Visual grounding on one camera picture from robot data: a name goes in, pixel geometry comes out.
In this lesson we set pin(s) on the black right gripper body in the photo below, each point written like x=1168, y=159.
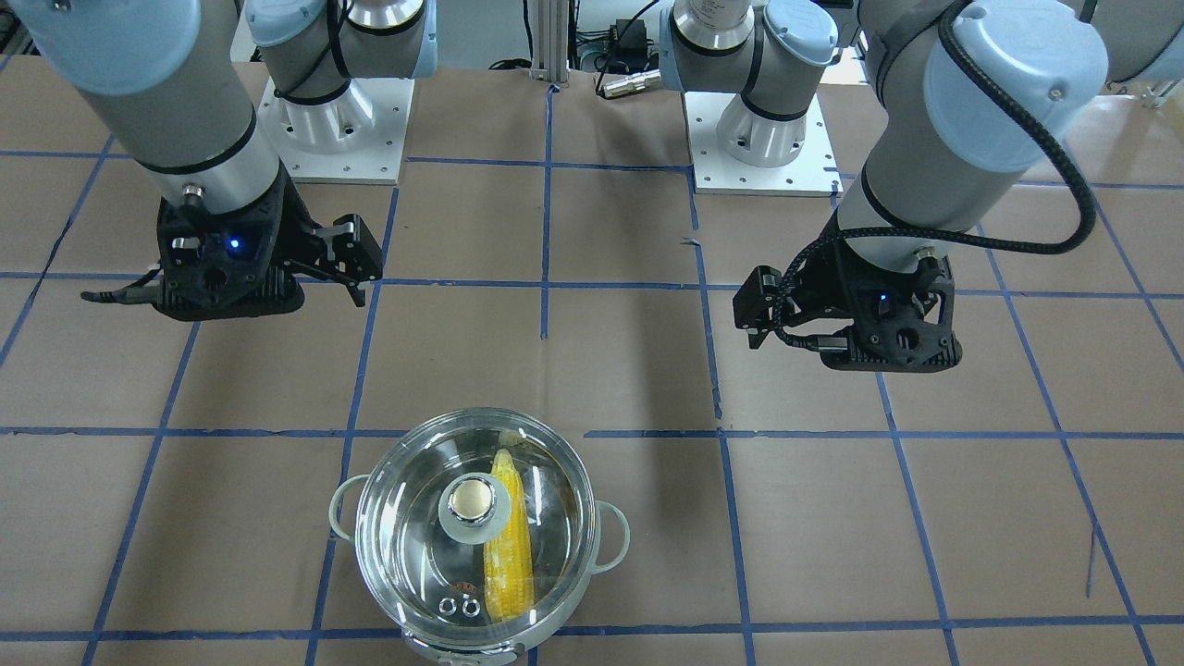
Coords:
x=298, y=242

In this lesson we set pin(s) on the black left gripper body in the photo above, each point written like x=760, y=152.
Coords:
x=826, y=275

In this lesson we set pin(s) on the glass pot lid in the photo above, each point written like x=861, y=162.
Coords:
x=416, y=536

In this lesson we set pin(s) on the yellow corn cob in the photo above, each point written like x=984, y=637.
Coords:
x=510, y=581

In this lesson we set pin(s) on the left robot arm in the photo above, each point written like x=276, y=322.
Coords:
x=976, y=93

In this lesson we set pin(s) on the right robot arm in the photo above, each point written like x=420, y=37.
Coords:
x=207, y=96

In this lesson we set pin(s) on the silver cylindrical connector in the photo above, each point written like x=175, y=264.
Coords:
x=631, y=84

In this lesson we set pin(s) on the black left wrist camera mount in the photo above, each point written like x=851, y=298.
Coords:
x=902, y=322

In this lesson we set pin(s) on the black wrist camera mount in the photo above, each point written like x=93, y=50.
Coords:
x=224, y=266
x=902, y=322

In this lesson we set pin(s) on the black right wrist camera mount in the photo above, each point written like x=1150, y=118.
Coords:
x=224, y=266

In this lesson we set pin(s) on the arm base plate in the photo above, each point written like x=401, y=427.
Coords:
x=356, y=139
x=736, y=152

